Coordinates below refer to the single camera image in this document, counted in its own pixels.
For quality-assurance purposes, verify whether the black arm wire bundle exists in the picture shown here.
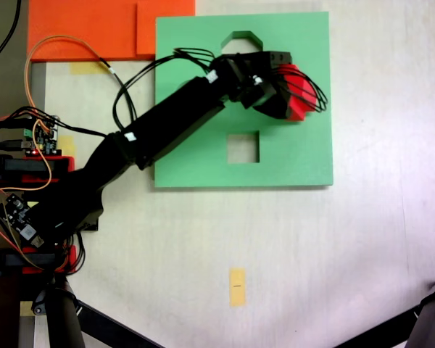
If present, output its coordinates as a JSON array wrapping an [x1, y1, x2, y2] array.
[[112, 46, 219, 132]]

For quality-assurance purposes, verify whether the black usb cable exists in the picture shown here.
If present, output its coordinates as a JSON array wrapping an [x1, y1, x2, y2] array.
[[0, 138, 27, 152]]

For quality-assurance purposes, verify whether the red cross columnar block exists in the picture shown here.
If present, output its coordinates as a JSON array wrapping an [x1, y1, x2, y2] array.
[[277, 63, 318, 123]]

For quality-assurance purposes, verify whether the thin black cable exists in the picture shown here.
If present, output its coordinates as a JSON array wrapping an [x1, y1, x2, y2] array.
[[0, 0, 23, 102]]

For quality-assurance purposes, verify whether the black circuit board with chip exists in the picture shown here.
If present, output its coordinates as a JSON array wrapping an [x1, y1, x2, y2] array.
[[0, 193, 46, 249]]

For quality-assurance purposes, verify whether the black tripod brace bar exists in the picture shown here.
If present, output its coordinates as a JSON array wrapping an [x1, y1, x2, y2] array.
[[75, 299, 165, 348], [332, 305, 422, 348]]

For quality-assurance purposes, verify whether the orange flat block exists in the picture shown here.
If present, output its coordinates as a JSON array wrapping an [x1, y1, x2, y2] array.
[[26, 0, 196, 62]]

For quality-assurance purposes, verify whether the circuit board with green terminal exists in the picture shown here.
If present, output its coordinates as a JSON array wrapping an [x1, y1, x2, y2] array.
[[20, 115, 62, 156]]

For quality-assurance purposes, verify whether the long orange wire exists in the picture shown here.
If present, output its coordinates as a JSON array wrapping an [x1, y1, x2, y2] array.
[[22, 34, 114, 126]]

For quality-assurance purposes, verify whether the green shape hole board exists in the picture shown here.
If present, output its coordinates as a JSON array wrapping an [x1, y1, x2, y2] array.
[[153, 11, 335, 189]]

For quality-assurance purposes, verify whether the orange looped wire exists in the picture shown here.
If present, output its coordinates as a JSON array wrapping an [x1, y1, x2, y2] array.
[[0, 119, 54, 192]]

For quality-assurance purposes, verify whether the yellow tape strip with dash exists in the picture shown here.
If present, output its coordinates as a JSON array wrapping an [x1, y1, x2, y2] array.
[[228, 268, 247, 307]]

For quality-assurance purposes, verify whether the black gripper wire loop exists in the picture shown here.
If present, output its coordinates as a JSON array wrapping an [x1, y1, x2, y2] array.
[[273, 67, 329, 114]]

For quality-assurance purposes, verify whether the black tripod leg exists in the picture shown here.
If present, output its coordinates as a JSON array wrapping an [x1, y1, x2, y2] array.
[[31, 277, 87, 348], [407, 289, 435, 348]]

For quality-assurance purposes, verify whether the yellow masking tape piece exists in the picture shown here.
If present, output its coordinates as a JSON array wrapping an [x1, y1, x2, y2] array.
[[69, 61, 107, 75], [19, 299, 36, 318], [59, 135, 76, 158]]

